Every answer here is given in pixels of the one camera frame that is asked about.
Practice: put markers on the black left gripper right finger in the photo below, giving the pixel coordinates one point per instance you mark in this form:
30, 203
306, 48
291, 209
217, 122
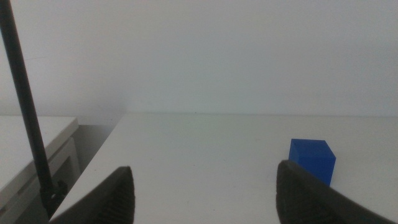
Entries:
304, 199

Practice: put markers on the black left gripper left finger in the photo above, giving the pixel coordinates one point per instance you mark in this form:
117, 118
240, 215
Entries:
115, 199

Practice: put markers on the blue cube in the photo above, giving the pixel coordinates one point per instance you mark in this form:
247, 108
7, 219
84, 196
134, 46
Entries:
317, 155

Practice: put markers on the black pole with clamp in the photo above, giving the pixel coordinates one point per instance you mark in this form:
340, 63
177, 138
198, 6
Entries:
21, 87

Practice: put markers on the white side cabinet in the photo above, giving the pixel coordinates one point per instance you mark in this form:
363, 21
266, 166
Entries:
18, 140

